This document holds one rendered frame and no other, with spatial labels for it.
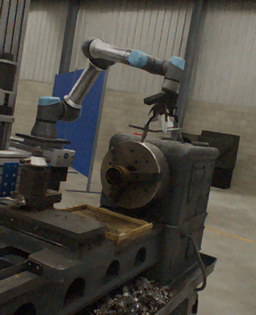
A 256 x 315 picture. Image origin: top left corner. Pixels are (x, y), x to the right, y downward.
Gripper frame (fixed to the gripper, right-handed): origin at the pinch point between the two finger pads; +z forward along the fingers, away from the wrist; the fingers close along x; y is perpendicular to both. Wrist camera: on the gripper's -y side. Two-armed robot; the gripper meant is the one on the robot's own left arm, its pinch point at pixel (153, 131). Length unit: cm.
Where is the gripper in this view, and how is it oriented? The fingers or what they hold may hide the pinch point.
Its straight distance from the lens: 177.0
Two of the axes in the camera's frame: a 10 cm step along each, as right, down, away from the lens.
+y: 8.0, 1.6, 5.8
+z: -2.7, 9.6, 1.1
